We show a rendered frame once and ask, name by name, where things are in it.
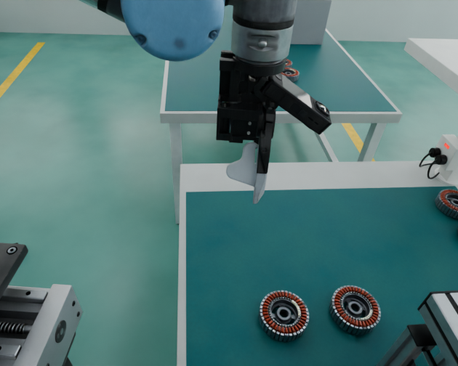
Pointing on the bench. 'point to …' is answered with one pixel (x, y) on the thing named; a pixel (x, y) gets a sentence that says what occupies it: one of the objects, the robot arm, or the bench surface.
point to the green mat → (314, 269)
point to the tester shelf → (451, 324)
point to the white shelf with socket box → (451, 46)
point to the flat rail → (424, 358)
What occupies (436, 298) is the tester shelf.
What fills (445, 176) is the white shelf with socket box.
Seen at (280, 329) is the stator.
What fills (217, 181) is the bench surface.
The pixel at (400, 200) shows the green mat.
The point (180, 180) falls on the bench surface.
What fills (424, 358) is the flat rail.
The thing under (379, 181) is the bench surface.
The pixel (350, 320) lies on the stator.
